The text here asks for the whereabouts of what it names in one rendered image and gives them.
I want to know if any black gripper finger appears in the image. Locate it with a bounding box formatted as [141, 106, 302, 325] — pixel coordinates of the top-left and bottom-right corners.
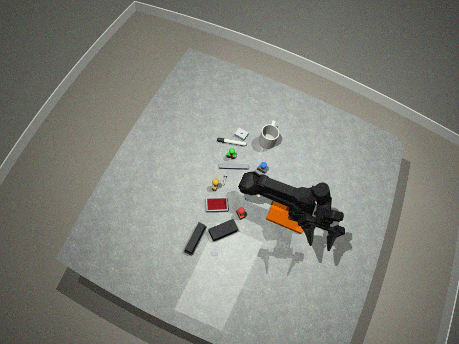
[301, 223, 316, 246]
[326, 232, 341, 251]

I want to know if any yellow rubber stamp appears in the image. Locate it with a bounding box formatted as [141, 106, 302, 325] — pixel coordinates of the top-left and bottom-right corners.
[212, 179, 219, 191]

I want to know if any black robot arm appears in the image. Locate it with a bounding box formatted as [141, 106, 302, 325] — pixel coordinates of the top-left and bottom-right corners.
[238, 171, 344, 223]

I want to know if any red-handled rubber stamp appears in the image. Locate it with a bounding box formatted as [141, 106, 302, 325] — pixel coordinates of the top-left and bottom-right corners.
[236, 207, 245, 219]

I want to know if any grey open cylinder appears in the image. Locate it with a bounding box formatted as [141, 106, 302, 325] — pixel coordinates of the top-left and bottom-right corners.
[259, 120, 279, 148]

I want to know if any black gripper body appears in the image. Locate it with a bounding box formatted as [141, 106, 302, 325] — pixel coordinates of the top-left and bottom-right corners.
[298, 206, 345, 236]

